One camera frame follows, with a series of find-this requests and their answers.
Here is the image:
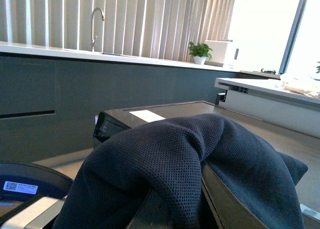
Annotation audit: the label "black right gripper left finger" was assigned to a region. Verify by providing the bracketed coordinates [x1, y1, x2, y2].
[126, 188, 174, 229]

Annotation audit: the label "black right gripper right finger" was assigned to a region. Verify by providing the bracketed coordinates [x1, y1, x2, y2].
[201, 161, 266, 229]

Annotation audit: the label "dark navy knit garment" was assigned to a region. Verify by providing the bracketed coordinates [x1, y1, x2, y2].
[53, 114, 308, 229]

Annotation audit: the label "dark grey washing machine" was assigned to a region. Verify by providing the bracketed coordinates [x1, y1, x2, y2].
[93, 101, 320, 229]

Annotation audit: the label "white table with cloth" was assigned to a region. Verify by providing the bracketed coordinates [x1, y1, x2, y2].
[214, 78, 320, 138]

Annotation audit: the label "round black robot vacuum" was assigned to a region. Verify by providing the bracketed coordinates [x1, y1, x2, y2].
[0, 162, 73, 229]

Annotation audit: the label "dark kitchen counter cabinet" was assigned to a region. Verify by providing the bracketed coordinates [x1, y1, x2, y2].
[0, 42, 239, 162]

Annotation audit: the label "white countertop appliance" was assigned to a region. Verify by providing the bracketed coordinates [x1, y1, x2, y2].
[204, 40, 239, 67]

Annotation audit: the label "potted green plant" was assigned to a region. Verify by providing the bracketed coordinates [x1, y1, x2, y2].
[188, 41, 213, 65]

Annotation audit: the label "chrome kitchen faucet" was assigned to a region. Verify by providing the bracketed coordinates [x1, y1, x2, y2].
[90, 7, 106, 52]

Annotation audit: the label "beige vertical blinds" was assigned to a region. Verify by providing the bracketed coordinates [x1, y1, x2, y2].
[0, 0, 235, 62]

